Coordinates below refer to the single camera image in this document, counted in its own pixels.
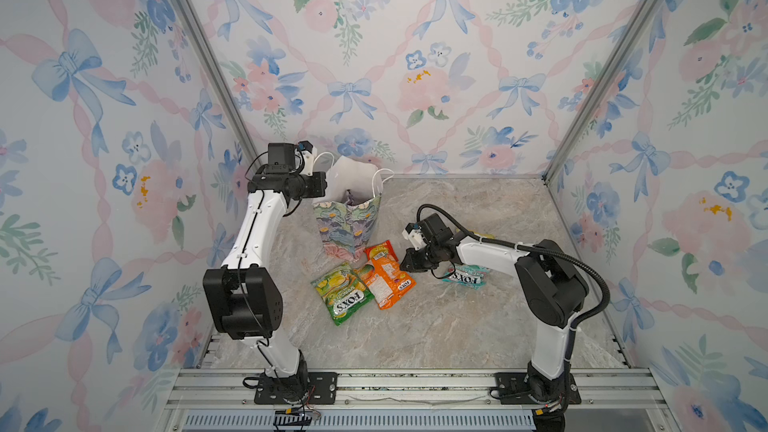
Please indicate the front aluminium base frame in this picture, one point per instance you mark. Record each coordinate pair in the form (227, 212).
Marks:
(416, 400)

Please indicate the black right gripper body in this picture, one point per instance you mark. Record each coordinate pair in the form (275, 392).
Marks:
(423, 260)

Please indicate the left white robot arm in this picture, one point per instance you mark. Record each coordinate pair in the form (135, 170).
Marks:
(244, 301)

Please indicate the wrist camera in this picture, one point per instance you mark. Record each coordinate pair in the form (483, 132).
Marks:
(430, 231)
(284, 158)

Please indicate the corner aluminium post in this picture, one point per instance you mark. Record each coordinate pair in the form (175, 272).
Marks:
(203, 50)
(620, 54)

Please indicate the green Fox's candy bag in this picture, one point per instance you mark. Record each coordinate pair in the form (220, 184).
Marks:
(342, 292)

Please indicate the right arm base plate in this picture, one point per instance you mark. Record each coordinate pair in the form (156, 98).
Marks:
(523, 388)

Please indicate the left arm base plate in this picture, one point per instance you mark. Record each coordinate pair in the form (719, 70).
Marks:
(315, 388)

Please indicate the teal Fox's candy bag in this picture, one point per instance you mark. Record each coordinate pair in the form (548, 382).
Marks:
(471, 276)

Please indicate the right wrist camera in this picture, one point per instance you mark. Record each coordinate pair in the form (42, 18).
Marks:
(430, 231)

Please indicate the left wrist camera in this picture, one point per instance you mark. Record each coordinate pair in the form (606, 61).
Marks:
(284, 158)

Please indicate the orange snack packet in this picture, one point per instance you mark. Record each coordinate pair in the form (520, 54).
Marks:
(383, 277)

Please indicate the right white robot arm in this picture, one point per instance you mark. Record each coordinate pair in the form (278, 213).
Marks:
(554, 290)

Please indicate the left corner aluminium post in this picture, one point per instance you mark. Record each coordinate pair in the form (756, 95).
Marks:
(203, 50)

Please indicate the right corner aluminium post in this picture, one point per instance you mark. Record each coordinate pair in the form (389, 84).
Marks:
(620, 54)

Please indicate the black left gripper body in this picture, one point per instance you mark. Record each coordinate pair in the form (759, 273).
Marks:
(310, 187)

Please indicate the yellow snack packet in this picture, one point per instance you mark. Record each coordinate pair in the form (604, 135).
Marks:
(483, 236)

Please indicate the floral paper gift bag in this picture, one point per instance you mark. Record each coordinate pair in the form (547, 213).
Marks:
(345, 231)

